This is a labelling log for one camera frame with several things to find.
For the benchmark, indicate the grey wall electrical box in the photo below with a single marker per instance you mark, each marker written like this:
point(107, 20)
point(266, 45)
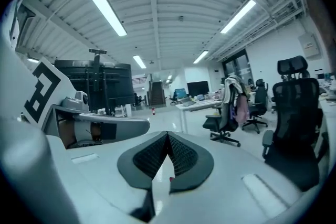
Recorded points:
point(309, 45)

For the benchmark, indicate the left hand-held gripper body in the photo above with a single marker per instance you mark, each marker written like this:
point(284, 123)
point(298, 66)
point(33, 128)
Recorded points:
point(42, 91)

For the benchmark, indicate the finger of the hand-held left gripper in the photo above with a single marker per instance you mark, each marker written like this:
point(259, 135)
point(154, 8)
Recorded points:
point(128, 126)

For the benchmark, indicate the white office desk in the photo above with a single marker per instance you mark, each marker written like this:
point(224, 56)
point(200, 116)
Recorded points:
point(195, 107)

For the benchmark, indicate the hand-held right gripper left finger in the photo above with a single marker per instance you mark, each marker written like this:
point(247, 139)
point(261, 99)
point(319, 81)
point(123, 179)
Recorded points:
point(105, 165)

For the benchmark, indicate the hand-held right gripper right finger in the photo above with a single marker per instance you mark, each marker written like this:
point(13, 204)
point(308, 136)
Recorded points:
point(215, 181)

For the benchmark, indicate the lit blue monitor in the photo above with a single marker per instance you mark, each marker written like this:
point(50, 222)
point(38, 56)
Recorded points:
point(180, 93)

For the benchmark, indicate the dark staircase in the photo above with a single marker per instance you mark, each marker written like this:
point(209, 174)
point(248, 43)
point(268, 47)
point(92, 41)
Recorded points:
point(157, 93)

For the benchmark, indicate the black computer monitor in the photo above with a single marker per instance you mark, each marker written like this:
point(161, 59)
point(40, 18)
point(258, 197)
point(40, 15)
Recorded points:
point(197, 88)

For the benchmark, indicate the black screen stand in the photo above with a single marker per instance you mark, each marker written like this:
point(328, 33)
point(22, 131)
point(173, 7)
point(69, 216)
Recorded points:
point(96, 78)

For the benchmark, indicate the office chair with clothes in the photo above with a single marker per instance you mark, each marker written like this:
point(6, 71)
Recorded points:
point(223, 123)

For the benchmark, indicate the pink bag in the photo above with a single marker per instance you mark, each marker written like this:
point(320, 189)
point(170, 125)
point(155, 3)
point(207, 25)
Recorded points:
point(242, 110)

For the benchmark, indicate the black mesh office chair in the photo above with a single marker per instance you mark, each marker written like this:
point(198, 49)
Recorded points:
point(296, 123)

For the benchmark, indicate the small black office chair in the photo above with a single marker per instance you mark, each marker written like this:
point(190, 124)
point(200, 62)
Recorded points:
point(258, 105)

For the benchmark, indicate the white garment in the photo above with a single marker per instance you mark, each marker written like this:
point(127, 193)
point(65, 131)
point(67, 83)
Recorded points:
point(232, 84)

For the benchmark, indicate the large black screen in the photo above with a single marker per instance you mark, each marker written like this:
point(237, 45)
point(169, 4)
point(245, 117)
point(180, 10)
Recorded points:
point(119, 84)

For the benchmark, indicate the long ceiling light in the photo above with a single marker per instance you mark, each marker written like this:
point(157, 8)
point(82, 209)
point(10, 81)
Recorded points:
point(106, 10)
point(238, 16)
point(200, 57)
point(139, 61)

